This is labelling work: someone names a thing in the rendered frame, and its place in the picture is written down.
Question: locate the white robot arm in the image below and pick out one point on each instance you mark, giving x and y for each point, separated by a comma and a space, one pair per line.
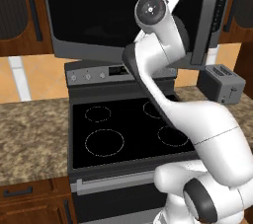
210, 129

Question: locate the black and grey microwave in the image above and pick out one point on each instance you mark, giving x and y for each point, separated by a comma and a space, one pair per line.
223, 4

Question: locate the black glass microwave door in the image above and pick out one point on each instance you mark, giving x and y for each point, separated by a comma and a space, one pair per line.
99, 4

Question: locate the brown cupboard door dark panel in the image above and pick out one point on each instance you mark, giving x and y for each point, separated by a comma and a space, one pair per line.
13, 7
243, 4

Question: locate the black oven door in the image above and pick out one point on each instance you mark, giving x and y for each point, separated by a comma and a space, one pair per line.
115, 205

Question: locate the brown wooden base cupboard door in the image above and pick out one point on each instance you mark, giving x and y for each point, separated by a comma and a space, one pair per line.
33, 213

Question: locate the grey toaster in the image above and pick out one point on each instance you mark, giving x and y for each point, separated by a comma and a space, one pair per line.
219, 85

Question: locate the grey stove knob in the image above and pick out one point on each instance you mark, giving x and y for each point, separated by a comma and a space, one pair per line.
102, 75
88, 76
73, 77

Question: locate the dark brown tall cupboard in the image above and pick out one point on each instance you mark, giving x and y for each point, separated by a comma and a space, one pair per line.
245, 66

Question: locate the black and grey stove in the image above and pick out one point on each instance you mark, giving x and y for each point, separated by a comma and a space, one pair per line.
125, 142

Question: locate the brown wooden drawer front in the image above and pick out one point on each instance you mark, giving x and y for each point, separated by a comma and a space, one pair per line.
42, 188

